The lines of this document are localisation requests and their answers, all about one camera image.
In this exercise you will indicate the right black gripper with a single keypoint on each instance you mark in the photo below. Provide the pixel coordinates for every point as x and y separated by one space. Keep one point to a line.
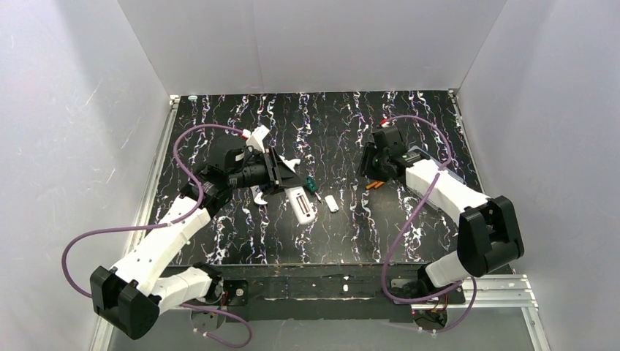
370 161

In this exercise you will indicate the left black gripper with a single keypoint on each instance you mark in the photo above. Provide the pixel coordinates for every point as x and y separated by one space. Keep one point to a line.
276 169

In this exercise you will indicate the white remote control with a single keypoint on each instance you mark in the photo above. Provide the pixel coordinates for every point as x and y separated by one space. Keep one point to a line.
301 206

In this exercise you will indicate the white remote battery cover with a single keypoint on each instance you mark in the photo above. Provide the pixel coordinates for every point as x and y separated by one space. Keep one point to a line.
331 203

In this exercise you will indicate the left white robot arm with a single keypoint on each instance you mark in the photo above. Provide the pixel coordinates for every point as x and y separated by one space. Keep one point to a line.
133 293

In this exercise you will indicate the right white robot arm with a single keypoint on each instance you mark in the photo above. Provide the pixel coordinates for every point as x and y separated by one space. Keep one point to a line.
489 236

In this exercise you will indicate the white plastic pipe fitting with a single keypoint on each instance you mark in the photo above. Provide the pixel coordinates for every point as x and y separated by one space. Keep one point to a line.
292 164

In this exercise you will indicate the clear plastic screw box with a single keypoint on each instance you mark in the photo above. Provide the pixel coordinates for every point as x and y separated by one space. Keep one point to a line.
447 192

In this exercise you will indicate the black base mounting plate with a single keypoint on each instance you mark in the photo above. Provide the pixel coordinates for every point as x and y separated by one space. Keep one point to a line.
309 292

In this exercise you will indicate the green handled screwdriver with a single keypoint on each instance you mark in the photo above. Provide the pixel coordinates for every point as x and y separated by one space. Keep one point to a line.
311 186

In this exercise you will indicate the red handled adjustable wrench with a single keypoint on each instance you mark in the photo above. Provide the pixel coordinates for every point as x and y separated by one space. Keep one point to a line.
257 195

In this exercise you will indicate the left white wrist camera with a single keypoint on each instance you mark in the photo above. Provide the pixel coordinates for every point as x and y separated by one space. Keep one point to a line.
256 137

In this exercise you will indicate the aluminium frame rail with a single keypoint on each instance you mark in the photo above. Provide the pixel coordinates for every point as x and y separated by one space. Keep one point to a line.
103 330

